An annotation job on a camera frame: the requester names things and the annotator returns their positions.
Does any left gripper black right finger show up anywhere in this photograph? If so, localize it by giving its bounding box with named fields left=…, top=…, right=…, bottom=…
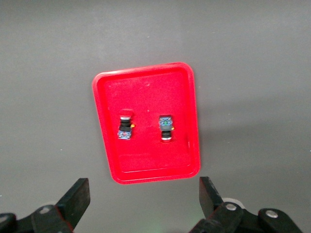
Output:
left=189, top=176, right=259, bottom=233

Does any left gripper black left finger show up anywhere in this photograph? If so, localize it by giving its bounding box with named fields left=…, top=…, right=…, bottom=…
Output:
left=31, top=178, right=91, bottom=233

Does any red push button switch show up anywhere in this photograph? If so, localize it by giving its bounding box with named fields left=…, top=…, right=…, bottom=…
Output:
left=117, top=109, right=136, bottom=141
left=158, top=114, right=175, bottom=143

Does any red plastic tray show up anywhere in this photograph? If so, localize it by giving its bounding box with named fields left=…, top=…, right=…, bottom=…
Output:
left=91, top=62, right=201, bottom=185

